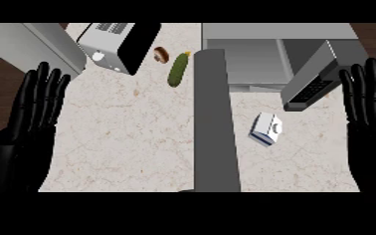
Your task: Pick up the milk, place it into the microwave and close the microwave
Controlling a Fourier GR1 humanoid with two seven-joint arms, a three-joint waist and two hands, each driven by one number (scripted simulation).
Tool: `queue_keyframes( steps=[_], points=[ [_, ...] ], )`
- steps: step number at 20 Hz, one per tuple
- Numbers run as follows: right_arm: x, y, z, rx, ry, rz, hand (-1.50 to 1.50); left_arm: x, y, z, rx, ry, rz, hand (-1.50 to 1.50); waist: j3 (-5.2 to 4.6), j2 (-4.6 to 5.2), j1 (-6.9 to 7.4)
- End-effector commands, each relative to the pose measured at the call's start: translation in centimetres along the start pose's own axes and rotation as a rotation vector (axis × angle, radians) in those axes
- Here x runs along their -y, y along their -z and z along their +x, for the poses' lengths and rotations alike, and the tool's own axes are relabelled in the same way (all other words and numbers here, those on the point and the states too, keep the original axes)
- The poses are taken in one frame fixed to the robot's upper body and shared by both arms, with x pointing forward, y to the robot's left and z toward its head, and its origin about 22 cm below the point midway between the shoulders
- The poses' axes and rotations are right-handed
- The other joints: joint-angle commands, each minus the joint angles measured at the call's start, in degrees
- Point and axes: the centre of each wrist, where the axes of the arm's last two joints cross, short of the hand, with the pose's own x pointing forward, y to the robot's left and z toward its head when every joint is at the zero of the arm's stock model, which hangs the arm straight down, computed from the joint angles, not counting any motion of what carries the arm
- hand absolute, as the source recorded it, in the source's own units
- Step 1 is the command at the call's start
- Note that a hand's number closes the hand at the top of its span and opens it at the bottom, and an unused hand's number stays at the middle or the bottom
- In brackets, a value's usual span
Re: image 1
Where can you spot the white and blue milk carton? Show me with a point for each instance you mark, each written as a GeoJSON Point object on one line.
{"type": "Point", "coordinates": [268, 128]}

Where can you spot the silver toaster with black side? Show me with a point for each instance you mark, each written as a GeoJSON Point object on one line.
{"type": "Point", "coordinates": [117, 46]}

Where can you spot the green cucumber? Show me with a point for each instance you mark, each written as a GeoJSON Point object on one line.
{"type": "Point", "coordinates": [178, 69]}

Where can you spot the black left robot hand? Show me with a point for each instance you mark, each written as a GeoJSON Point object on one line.
{"type": "Point", "coordinates": [30, 119]}

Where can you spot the grey microwave body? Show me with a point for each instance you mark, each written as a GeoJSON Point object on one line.
{"type": "Point", "coordinates": [290, 59]}

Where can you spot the brown mushroom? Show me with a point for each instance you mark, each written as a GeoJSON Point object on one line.
{"type": "Point", "coordinates": [161, 54]}

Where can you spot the grey steel appliance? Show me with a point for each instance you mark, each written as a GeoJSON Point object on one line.
{"type": "Point", "coordinates": [39, 46]}

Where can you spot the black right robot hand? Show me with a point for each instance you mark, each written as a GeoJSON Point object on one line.
{"type": "Point", "coordinates": [362, 113]}

